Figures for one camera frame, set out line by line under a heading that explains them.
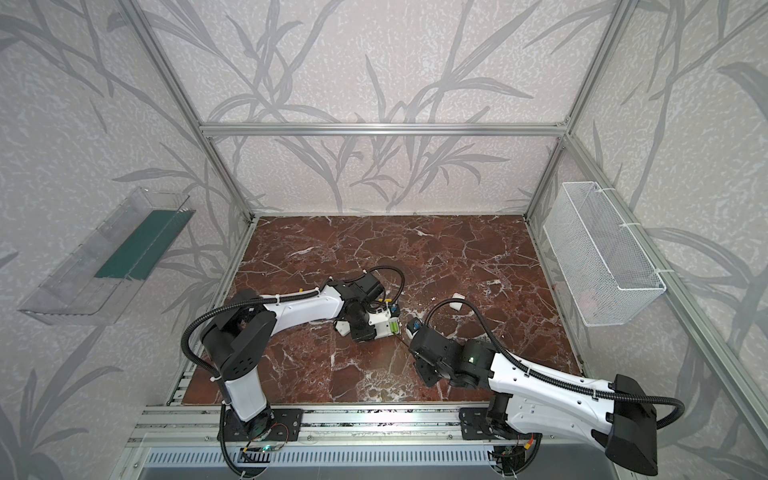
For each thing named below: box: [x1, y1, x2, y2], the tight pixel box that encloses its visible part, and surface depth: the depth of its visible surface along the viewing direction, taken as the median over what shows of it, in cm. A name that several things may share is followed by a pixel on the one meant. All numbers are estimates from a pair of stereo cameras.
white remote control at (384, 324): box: [368, 308, 399, 339], surface depth 84 cm
